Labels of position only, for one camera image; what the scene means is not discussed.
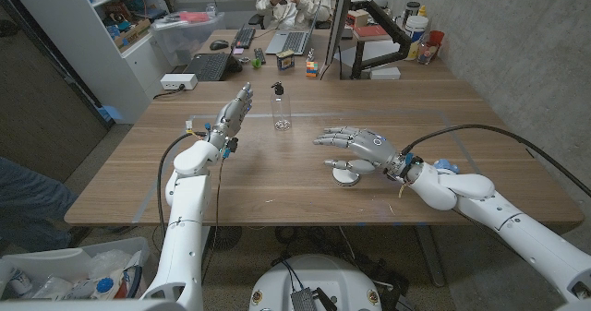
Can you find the jar with dark lid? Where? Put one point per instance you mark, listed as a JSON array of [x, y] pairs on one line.
[[411, 10]]

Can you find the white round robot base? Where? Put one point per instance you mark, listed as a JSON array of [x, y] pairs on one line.
[[318, 274]]

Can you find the small blue yellow printed box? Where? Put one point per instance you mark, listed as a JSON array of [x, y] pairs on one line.
[[285, 60]]

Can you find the silver laptop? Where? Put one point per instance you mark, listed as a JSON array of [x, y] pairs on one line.
[[291, 42]]

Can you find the yellow bottle top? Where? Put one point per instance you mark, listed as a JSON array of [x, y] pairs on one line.
[[422, 11]]

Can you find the black computer mouse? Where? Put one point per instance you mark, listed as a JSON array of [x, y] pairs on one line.
[[219, 44]]

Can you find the person in blue jeans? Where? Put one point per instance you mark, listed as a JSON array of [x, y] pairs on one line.
[[27, 200]]

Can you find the silver round jar lid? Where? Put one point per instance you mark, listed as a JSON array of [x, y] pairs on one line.
[[346, 178]]

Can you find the colourful puzzle cube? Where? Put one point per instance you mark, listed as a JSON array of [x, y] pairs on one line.
[[312, 68]]

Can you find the white plastic tub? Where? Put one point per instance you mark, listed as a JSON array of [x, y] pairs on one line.
[[416, 28]]

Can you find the clear dispenser bottle black pump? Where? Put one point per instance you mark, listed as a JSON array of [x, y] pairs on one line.
[[281, 110]]

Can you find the clear plastic storage bin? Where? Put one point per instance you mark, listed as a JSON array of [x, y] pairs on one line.
[[184, 41]]

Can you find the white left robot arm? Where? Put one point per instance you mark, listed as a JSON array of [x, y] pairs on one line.
[[187, 209]]

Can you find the flat white box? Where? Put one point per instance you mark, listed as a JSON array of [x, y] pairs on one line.
[[385, 73]]

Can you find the pink cloth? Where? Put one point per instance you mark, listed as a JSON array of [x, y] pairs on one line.
[[194, 16]]

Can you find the clear glass jar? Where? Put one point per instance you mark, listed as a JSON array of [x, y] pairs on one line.
[[427, 53]]

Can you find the white bin with clutter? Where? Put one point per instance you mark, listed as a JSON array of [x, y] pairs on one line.
[[55, 265]]

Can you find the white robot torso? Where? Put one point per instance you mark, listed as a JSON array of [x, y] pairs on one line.
[[92, 305]]

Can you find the red cup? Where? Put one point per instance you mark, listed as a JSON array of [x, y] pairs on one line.
[[436, 38]]

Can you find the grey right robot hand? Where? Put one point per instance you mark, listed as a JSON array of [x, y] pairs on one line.
[[371, 147]]

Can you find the small cardboard box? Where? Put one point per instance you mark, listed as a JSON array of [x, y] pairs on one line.
[[358, 18]]

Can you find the person in beige jacket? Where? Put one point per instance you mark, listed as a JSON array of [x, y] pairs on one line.
[[307, 6]]

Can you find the black round floor fan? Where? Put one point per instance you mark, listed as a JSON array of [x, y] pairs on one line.
[[228, 239]]

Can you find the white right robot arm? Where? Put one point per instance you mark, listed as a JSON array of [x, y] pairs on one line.
[[508, 218]]

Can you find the small black keyboard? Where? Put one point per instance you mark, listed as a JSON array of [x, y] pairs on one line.
[[244, 37]]

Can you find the red book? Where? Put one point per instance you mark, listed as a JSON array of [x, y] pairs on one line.
[[369, 31]]

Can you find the open cardboard box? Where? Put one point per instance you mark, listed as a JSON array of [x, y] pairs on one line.
[[134, 33]]

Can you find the black laptop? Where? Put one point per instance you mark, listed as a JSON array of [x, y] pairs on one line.
[[210, 66]]

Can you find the computer monitor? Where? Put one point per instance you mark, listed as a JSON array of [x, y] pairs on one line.
[[340, 20]]

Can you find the white power strip box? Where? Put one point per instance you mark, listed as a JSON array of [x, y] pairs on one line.
[[178, 81]]

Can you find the white shelf cabinet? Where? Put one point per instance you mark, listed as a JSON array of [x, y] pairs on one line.
[[92, 62]]

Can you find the small green object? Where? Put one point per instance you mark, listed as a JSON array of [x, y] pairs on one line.
[[256, 63]]

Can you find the black remote control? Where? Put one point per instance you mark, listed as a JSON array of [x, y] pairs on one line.
[[259, 55]]

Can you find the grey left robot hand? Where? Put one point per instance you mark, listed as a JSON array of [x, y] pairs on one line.
[[232, 116]]

